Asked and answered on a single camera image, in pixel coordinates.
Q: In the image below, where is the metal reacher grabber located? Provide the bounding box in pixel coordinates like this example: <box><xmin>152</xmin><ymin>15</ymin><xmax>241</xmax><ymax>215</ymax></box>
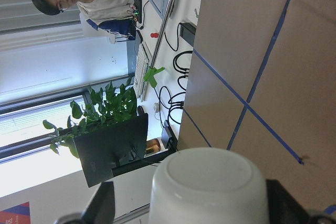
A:
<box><xmin>148</xmin><ymin>0</ymin><xmax>175</xmax><ymax>72</ymax></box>

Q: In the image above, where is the black power adapter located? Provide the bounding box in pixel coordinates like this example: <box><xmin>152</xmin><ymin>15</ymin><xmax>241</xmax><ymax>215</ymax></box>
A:
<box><xmin>180</xmin><ymin>23</ymin><xmax>196</xmax><ymax>47</ymax></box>

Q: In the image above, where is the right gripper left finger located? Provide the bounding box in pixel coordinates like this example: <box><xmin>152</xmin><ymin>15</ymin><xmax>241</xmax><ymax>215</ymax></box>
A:
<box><xmin>54</xmin><ymin>181</ymin><xmax>116</xmax><ymax>224</ymax></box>

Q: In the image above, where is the green potted plant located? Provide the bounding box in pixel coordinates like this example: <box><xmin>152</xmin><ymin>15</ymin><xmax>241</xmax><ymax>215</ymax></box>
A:
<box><xmin>43</xmin><ymin>78</ymin><xmax>137</xmax><ymax>158</ymax></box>

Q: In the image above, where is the person in blue-white jacket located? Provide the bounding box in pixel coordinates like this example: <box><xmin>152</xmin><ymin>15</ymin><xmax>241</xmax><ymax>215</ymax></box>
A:
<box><xmin>31</xmin><ymin>0</ymin><xmax>135</xmax><ymax>40</ymax></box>

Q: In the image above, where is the white keyboard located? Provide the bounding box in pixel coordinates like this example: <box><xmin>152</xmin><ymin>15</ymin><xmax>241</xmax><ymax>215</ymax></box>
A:
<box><xmin>133</xmin><ymin>41</ymin><xmax>152</xmax><ymax>98</ymax></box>

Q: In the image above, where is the white cup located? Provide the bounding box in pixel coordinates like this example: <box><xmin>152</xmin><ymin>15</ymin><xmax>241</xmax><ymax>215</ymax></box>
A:
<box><xmin>149</xmin><ymin>147</ymin><xmax>270</xmax><ymax>223</ymax></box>

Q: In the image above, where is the black monitor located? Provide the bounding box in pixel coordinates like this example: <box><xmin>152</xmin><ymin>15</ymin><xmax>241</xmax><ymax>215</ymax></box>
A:
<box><xmin>74</xmin><ymin>113</ymin><xmax>148</xmax><ymax>187</ymax></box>

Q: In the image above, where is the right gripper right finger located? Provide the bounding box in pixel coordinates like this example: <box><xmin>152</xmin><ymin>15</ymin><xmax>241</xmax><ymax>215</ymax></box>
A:
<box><xmin>265</xmin><ymin>178</ymin><xmax>336</xmax><ymax>224</ymax></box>

